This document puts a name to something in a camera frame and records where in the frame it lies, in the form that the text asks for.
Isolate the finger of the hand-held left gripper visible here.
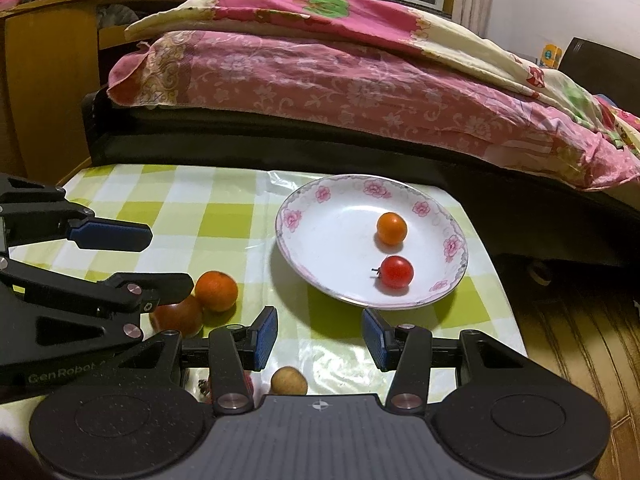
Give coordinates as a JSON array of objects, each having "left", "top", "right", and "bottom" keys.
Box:
[
  {"left": 0, "top": 174, "right": 153, "bottom": 255},
  {"left": 0, "top": 255, "right": 195, "bottom": 356}
]

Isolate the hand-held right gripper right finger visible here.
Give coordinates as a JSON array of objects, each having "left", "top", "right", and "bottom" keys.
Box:
[{"left": 362, "top": 308, "right": 531, "bottom": 411}]

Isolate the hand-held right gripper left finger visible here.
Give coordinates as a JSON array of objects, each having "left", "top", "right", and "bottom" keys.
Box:
[{"left": 117, "top": 306, "right": 279, "bottom": 413}]

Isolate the brown longan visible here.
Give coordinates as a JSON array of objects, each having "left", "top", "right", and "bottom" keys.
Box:
[{"left": 270, "top": 366, "right": 309, "bottom": 396}]

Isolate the red cherry tomato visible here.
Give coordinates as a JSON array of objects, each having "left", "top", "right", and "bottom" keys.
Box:
[
  {"left": 197, "top": 373, "right": 257, "bottom": 405},
  {"left": 372, "top": 255, "right": 415, "bottom": 290}
]

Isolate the small orange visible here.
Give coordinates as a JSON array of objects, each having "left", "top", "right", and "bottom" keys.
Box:
[
  {"left": 194, "top": 270, "right": 239, "bottom": 313},
  {"left": 376, "top": 212, "right": 408, "bottom": 247}
]

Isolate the dark red tomato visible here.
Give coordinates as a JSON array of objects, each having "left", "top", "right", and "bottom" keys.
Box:
[{"left": 149, "top": 294, "right": 205, "bottom": 338}]

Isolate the white floral rim plate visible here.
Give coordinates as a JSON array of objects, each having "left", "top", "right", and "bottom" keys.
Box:
[{"left": 275, "top": 175, "right": 470, "bottom": 310}]

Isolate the green checked tablecloth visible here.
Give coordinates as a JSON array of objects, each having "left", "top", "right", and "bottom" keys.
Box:
[{"left": 10, "top": 162, "right": 530, "bottom": 407}]

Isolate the wooden cabinet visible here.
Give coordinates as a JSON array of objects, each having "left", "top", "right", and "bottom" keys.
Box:
[{"left": 0, "top": 0, "right": 201, "bottom": 183}]

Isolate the slipper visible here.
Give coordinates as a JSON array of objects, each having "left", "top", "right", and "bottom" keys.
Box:
[{"left": 530, "top": 260, "right": 554, "bottom": 286}]

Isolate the grey cloth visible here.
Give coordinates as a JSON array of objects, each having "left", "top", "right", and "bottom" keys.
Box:
[{"left": 97, "top": 4, "right": 139, "bottom": 29}]

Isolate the pink floral bedsheet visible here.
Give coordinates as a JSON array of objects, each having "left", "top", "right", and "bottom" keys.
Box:
[{"left": 107, "top": 30, "right": 640, "bottom": 192}]

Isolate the pink cartoon print quilt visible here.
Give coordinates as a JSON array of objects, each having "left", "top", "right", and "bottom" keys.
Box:
[{"left": 125, "top": 0, "right": 640, "bottom": 161}]

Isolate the dark wooden headboard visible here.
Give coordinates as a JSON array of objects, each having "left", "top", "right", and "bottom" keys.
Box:
[{"left": 557, "top": 37, "right": 640, "bottom": 111}]

